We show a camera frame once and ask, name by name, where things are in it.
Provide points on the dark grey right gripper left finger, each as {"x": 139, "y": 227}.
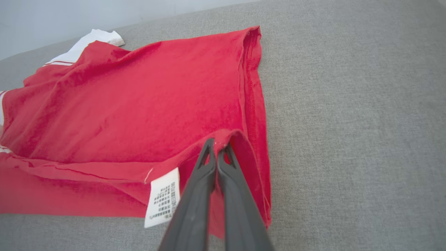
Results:
{"x": 193, "y": 209}

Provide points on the red and white jersey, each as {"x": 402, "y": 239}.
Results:
{"x": 139, "y": 104}

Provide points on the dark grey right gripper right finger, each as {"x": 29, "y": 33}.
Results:
{"x": 240, "y": 216}

